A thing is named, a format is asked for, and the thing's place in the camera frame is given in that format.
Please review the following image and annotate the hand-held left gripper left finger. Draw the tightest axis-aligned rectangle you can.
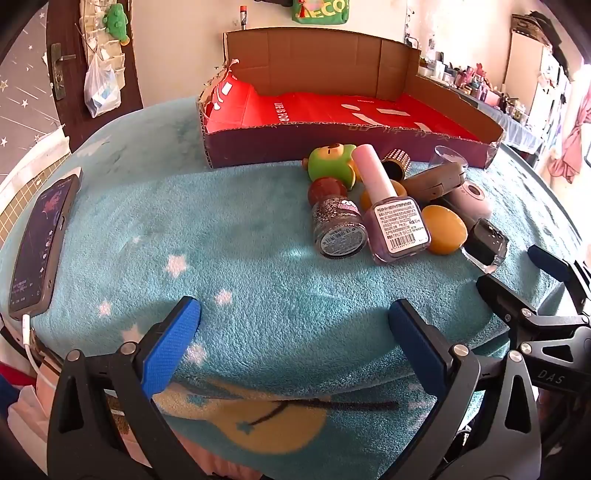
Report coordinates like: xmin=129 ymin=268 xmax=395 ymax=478
xmin=46 ymin=295 xmax=204 ymax=480

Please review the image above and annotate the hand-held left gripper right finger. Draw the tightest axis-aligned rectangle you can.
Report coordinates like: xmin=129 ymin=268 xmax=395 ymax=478
xmin=388 ymin=298 xmax=543 ymax=480

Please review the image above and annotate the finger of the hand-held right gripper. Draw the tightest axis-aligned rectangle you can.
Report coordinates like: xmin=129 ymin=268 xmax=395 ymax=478
xmin=527 ymin=244 xmax=591 ymax=315
xmin=475 ymin=274 xmax=591 ymax=329

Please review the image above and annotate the black nail polish bottle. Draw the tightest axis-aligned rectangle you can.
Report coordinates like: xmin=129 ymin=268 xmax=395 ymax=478
xmin=436 ymin=196 xmax=509 ymax=272

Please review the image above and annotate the amber hollow round holder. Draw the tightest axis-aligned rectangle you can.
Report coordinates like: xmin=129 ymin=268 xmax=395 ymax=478
xmin=421 ymin=204 xmax=468 ymax=256

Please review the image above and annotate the pink round device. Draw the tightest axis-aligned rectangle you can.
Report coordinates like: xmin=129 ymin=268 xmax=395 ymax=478
xmin=445 ymin=181 xmax=494 ymax=222

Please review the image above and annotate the purple nail polish pink cap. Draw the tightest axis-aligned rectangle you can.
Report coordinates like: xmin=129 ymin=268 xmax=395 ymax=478
xmin=353 ymin=144 xmax=432 ymax=265

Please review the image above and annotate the brown eyeshadow case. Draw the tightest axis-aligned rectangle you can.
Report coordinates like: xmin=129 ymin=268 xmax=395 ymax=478
xmin=402 ymin=162 xmax=465 ymax=203

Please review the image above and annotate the glitter nail polish red cap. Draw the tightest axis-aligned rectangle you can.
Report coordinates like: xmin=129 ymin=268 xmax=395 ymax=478
xmin=307 ymin=178 xmax=370 ymax=259

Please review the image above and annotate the orange round ball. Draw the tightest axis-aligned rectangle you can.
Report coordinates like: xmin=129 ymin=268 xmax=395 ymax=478
xmin=359 ymin=179 xmax=408 ymax=213

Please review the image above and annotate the gold studded black bottle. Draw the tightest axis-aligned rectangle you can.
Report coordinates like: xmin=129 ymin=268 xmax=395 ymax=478
xmin=381 ymin=148 xmax=413 ymax=182

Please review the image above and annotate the green frog figurine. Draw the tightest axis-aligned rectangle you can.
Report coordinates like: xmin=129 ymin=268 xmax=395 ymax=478
xmin=302 ymin=144 xmax=363 ymax=192

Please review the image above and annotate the cardboard box with red inside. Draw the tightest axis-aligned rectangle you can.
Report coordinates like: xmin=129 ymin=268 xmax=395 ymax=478
xmin=196 ymin=27 xmax=506 ymax=171

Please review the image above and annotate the pink curtain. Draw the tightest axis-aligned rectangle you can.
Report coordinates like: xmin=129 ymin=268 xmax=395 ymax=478
xmin=549 ymin=92 xmax=591 ymax=185

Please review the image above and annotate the table with dark cloth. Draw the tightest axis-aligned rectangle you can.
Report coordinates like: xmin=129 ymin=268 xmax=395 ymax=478
xmin=416 ymin=69 xmax=548 ymax=164

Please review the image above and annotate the teal star blanket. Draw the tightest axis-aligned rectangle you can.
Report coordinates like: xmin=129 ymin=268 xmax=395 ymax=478
xmin=0 ymin=95 xmax=583 ymax=480

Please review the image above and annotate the smartphone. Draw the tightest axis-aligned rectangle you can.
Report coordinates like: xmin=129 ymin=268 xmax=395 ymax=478
xmin=8 ymin=173 xmax=83 ymax=321

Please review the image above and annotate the white wardrobe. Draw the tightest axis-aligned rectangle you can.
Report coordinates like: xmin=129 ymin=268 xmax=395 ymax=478
xmin=503 ymin=28 xmax=573 ymax=134

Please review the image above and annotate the row of cosmetic bottles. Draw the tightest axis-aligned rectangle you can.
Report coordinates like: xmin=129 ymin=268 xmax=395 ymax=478
xmin=418 ymin=46 xmax=532 ymax=123

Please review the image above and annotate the grid patterned panel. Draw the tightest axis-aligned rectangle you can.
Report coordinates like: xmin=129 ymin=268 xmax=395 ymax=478
xmin=0 ymin=148 xmax=70 ymax=250

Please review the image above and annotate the dark clothes pile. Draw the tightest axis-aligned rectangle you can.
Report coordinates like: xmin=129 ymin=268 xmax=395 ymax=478
xmin=531 ymin=11 xmax=580 ymax=70

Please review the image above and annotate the brown patterned storage box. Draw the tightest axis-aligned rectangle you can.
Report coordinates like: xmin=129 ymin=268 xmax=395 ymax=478
xmin=510 ymin=13 xmax=555 ymax=47

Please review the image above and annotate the white plastic bag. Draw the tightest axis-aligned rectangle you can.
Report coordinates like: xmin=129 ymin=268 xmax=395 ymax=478
xmin=83 ymin=55 xmax=123 ymax=118

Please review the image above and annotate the clear hanging pocket organizer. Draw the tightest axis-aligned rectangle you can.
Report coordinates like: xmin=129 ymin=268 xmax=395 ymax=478
xmin=79 ymin=0 xmax=127 ymax=88

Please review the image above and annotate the green plush toy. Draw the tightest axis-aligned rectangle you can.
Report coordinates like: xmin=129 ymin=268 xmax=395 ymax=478
xmin=102 ymin=4 xmax=132 ymax=46

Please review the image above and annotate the dark brown door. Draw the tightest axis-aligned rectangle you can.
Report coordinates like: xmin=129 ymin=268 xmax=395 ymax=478
xmin=46 ymin=0 xmax=145 ymax=155

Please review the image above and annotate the green tote bag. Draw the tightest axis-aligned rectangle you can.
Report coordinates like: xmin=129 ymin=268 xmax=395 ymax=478
xmin=292 ymin=0 xmax=350 ymax=24

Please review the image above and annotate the white charging cable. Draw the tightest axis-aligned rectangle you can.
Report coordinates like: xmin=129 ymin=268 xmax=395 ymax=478
xmin=21 ymin=314 xmax=61 ymax=402

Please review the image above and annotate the metal door handle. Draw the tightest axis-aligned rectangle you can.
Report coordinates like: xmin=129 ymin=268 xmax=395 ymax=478
xmin=50 ymin=43 xmax=77 ymax=101

